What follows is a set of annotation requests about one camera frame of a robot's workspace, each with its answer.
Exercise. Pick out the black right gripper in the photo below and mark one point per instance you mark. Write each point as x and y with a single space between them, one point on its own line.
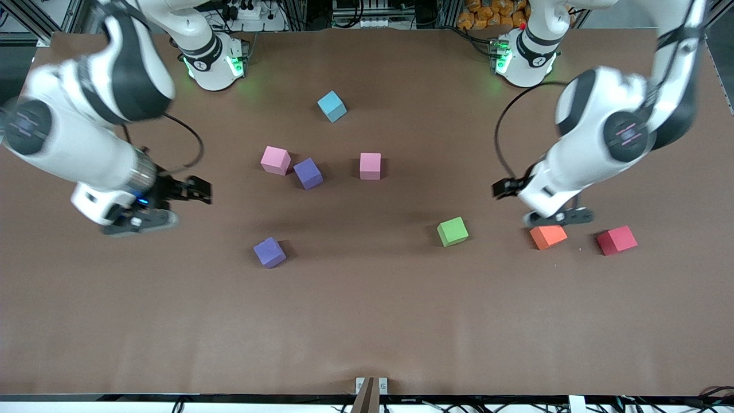
170 190

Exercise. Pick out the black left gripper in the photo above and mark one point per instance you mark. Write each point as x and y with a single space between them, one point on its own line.
508 187

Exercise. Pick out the green foam block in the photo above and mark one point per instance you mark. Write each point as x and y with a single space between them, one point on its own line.
453 232

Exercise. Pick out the orange foam block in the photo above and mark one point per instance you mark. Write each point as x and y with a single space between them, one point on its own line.
548 237

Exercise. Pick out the purple foam block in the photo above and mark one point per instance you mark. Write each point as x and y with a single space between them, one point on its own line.
308 174
269 252

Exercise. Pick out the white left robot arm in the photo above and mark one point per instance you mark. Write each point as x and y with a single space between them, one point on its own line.
596 94

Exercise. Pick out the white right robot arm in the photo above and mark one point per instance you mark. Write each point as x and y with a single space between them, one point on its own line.
74 143

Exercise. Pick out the pink foam block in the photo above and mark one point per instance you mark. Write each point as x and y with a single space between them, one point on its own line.
275 160
370 166

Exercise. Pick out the red foam block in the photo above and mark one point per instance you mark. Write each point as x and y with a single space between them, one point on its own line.
616 241

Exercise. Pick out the blue foam block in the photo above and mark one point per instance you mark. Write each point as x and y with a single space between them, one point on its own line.
332 106

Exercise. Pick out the orange snack bag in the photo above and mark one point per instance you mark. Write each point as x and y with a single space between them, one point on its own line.
487 17

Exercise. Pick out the white power strip with plugs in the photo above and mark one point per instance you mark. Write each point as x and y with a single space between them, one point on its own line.
243 11

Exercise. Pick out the brown table cover sheet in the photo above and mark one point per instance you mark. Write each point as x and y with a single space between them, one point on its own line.
367 321

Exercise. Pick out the long white power strip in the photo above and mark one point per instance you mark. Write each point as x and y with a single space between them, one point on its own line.
384 23

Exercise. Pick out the brown pole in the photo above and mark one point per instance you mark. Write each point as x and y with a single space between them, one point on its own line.
364 401

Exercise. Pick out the white edge bracket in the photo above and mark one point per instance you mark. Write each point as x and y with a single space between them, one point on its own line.
577 404

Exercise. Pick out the aluminium frame strut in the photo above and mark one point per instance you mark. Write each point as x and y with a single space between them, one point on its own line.
23 39
719 14

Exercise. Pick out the white metal bracket pair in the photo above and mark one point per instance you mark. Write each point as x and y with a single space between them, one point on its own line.
359 385

